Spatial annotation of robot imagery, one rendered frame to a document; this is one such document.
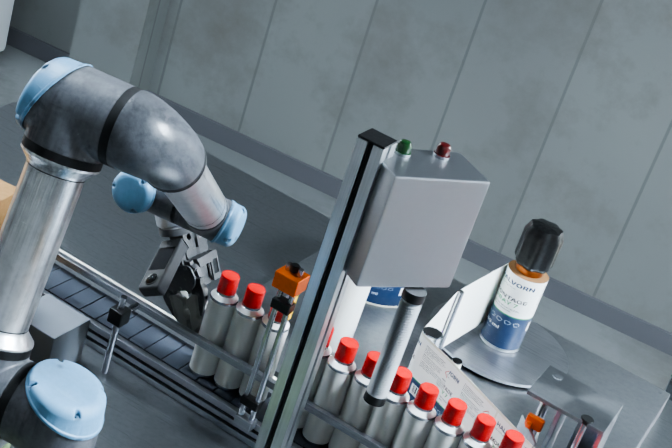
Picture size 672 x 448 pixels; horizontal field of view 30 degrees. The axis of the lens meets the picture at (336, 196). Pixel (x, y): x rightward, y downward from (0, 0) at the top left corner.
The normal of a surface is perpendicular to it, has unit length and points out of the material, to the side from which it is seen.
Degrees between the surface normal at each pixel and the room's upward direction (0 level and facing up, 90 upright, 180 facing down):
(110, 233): 0
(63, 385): 8
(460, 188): 90
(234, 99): 90
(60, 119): 75
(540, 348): 0
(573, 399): 0
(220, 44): 90
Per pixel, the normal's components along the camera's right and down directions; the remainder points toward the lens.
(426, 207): 0.41, 0.51
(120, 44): -0.38, 0.30
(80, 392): 0.42, -0.80
